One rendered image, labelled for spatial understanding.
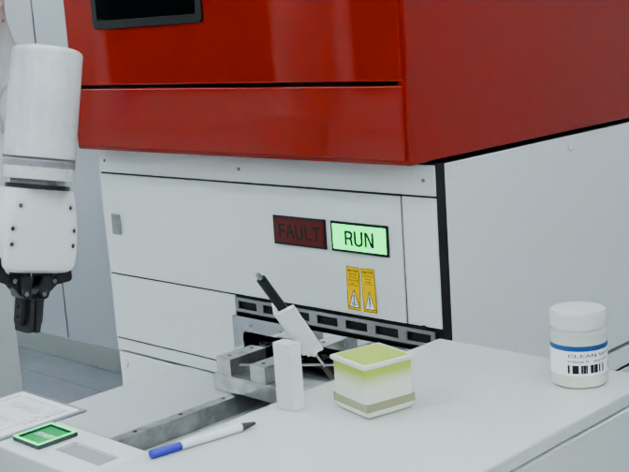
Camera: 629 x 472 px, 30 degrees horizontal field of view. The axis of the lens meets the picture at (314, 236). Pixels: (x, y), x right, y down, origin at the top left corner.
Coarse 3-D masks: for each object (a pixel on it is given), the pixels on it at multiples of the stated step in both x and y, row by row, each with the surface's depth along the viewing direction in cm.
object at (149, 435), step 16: (224, 400) 184; (240, 400) 186; (256, 400) 189; (176, 416) 178; (192, 416) 179; (208, 416) 182; (224, 416) 184; (128, 432) 173; (144, 432) 173; (160, 432) 175; (176, 432) 177; (144, 448) 173
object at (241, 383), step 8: (216, 376) 189; (224, 376) 188; (232, 376) 186; (240, 376) 186; (248, 376) 185; (304, 376) 183; (312, 376) 183; (320, 376) 183; (216, 384) 189; (224, 384) 188; (232, 384) 186; (240, 384) 185; (248, 384) 184; (256, 384) 182; (272, 384) 181; (304, 384) 180; (312, 384) 179; (320, 384) 179; (240, 392) 185; (248, 392) 184; (256, 392) 182; (264, 392) 181; (272, 392) 180; (264, 400) 182; (272, 400) 180
